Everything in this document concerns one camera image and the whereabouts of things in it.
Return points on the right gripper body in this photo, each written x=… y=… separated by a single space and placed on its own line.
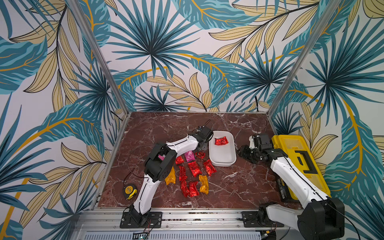
x=248 y=151

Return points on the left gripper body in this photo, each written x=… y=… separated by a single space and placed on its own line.
x=204 y=147

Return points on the pink tea bag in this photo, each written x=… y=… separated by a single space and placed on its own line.
x=190 y=156
x=161 y=157

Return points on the small red tea bag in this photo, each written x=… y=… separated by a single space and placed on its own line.
x=179 y=160

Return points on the wide red tea bag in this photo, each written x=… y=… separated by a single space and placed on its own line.
x=194 y=168

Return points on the narrow red tea bag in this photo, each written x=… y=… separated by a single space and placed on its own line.
x=182 y=174

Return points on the orange tea bag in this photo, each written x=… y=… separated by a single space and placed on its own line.
x=171 y=178
x=204 y=188

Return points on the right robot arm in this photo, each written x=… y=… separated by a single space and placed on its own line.
x=321 y=217

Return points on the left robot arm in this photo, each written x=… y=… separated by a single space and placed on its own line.
x=159 y=164

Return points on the white storage box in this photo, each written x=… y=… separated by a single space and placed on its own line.
x=224 y=155

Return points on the yellow toolbox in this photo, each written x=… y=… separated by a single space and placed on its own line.
x=299 y=156

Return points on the yellow tape measure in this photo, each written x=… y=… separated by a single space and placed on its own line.
x=129 y=191

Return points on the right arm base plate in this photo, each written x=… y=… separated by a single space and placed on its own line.
x=258 y=219

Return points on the aluminium front rail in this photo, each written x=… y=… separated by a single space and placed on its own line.
x=178 y=224

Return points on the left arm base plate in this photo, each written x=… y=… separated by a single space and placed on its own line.
x=153 y=220

